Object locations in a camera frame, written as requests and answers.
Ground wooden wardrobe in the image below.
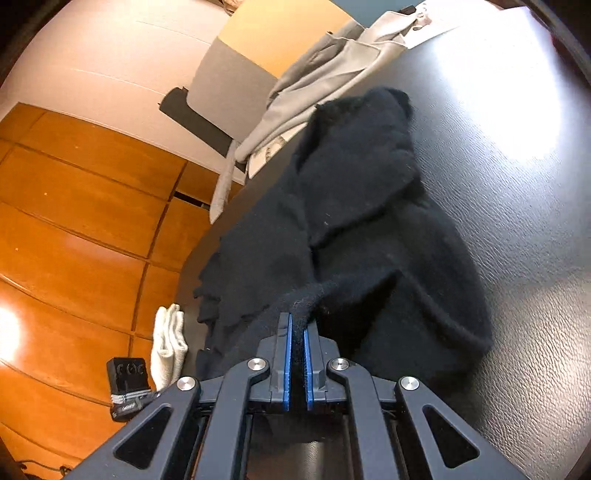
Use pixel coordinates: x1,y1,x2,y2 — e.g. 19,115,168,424
1,104,217,479

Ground dark navy knit sweater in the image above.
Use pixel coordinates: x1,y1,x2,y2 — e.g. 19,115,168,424
194,88,492,421

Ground grey yellow blue armchair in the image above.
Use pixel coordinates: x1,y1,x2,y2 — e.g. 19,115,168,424
159,1,418,221

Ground white cloth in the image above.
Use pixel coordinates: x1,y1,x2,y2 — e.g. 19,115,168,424
150,304,188,391

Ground grey hoodie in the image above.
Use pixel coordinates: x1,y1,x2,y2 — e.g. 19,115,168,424
232,11,431,165

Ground black cable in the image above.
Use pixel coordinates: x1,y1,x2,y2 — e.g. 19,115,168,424
18,458,73,476

